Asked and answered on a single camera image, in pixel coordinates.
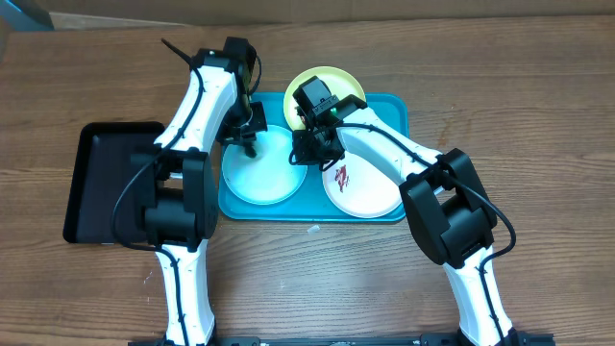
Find light blue plate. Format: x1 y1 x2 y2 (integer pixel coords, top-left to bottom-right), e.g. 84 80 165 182
222 125 308 205

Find green scrubbing sponge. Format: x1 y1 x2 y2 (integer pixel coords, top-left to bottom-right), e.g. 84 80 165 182
244 143 258 159

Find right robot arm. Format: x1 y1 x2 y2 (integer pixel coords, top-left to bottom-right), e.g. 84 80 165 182
289 76 515 345

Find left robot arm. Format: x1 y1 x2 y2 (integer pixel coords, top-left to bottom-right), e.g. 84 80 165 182
122 37 267 345

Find teal plastic tray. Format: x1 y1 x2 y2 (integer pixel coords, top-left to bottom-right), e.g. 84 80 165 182
218 93 409 223

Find black rectangular tray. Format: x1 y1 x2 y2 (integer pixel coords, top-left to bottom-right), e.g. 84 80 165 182
62 121 164 244

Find white plate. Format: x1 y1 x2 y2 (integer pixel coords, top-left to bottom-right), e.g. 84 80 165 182
322 153 402 219

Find green rimmed plate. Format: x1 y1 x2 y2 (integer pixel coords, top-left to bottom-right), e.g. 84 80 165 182
283 66 366 131

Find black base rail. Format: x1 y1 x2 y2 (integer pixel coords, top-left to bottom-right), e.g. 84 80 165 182
127 330 556 346

